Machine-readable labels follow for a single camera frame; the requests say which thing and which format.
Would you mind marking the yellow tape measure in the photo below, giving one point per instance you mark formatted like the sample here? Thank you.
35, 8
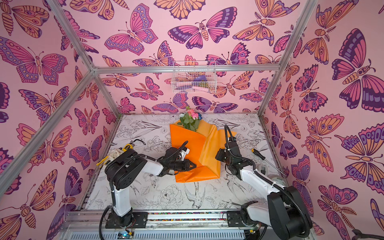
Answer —
128, 147

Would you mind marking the orange wrapping paper sheet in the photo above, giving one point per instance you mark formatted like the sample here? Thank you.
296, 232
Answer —
203, 145

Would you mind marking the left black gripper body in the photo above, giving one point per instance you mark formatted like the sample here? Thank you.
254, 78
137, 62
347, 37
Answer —
179, 166

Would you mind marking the yellow handled tool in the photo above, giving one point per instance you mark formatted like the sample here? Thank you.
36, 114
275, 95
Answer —
101, 163

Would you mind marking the white wire wall basket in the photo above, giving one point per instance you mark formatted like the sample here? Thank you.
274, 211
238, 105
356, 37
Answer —
194, 77

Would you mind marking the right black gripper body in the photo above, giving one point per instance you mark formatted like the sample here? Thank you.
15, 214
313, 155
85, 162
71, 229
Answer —
227, 154

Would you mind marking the pink fake rose stem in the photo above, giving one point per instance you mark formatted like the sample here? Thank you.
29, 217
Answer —
194, 120

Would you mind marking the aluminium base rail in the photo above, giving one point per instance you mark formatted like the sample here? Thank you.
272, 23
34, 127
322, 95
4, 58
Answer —
162, 225

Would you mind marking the black handled screwdriver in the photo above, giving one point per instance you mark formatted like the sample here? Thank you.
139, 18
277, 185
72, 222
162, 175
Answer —
274, 170

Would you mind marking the green circuit board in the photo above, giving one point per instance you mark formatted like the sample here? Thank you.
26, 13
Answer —
125, 235

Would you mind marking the white ribbon bundle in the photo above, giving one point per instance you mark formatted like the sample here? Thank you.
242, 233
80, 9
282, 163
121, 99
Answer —
112, 155

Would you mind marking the white fake flower stem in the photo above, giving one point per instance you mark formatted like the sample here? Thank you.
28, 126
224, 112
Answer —
184, 119

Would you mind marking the white grey small device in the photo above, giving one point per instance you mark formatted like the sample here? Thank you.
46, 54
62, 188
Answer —
263, 170

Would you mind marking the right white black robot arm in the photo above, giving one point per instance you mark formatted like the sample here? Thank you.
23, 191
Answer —
284, 210

